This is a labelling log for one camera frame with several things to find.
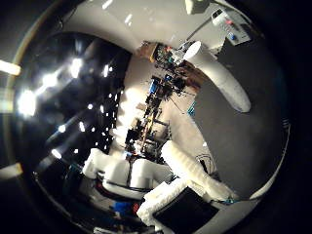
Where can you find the blue connector block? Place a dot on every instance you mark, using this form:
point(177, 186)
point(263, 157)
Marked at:
point(123, 207)

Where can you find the cluttered equipment rack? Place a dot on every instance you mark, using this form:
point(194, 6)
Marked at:
point(152, 97)

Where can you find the white control box with buttons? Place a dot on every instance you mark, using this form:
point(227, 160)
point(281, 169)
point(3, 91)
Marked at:
point(239, 31)

